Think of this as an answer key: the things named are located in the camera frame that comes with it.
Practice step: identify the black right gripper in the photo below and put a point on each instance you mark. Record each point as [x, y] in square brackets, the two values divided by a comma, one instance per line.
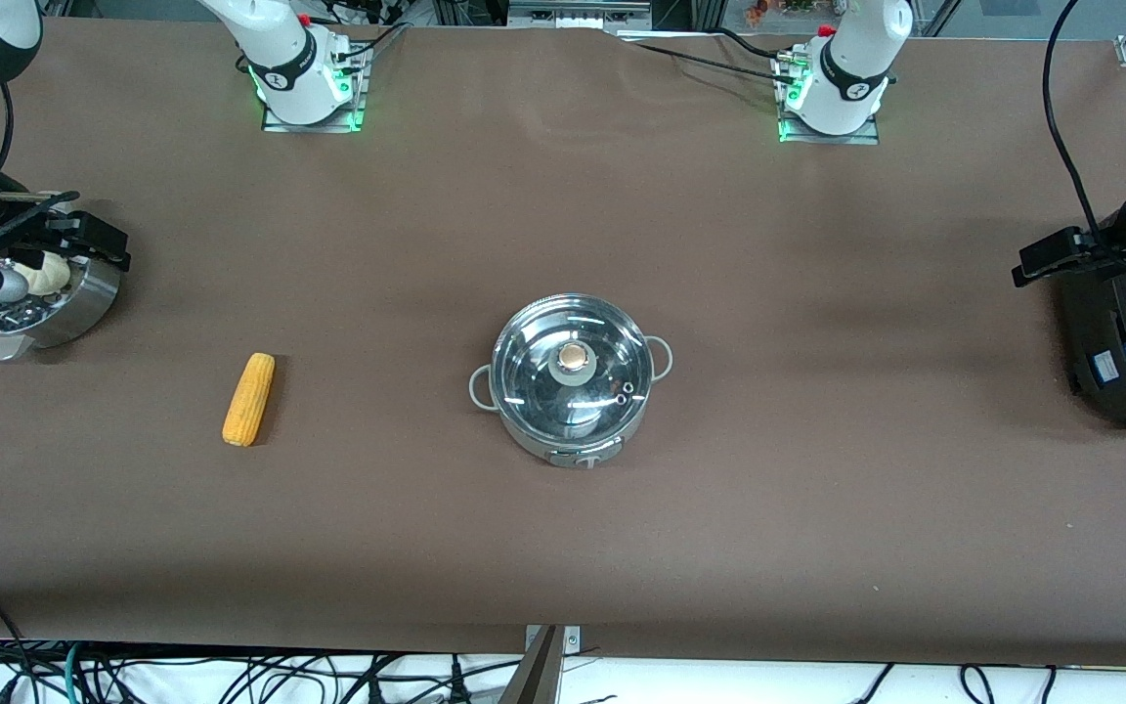
[2, 229]

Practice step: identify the yellow corn cob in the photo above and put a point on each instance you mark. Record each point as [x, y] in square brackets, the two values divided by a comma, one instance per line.
[248, 401]

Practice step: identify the glass lid with knob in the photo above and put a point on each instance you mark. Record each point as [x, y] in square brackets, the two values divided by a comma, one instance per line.
[534, 381]

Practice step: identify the steel steamer pot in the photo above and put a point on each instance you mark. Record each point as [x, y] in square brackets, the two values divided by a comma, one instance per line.
[84, 305]

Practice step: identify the white garlic bulb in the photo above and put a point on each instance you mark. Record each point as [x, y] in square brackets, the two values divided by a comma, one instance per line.
[53, 274]

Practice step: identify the black rice cooker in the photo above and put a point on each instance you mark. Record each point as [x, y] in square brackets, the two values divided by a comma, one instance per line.
[1110, 376]

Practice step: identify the brown table cover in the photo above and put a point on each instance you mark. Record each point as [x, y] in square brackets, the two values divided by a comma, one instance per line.
[563, 548]

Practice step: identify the dark grey pole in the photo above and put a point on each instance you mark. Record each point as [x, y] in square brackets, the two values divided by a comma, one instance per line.
[534, 680]

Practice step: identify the metal frame rail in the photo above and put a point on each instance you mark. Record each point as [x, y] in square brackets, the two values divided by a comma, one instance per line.
[578, 15]

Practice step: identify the silver table edge bracket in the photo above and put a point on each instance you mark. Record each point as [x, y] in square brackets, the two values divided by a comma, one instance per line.
[571, 638]

